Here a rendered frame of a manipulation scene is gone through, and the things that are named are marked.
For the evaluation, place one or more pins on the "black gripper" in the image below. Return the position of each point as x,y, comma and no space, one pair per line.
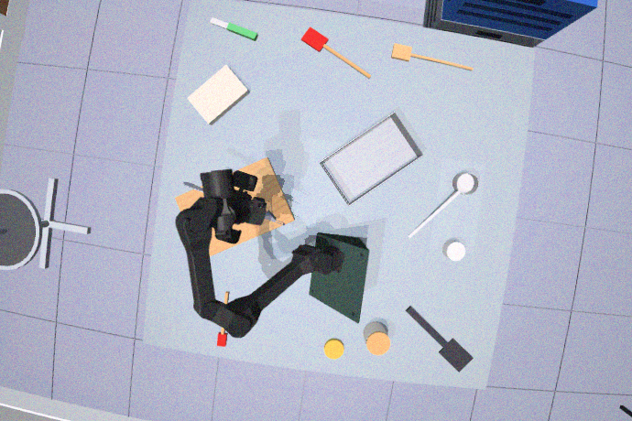
245,182

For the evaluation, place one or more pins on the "light orange flat rectangular board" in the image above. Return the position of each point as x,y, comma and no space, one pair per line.
267,188

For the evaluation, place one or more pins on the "cream flat rectangular block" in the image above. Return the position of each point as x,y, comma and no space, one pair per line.
219,94

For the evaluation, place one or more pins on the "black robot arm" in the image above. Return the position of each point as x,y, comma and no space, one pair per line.
194,226

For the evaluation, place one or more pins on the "white cylinder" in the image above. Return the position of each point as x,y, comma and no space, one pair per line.
453,250

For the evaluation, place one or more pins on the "red spatula with wooden handle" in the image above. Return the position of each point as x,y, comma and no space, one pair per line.
318,41

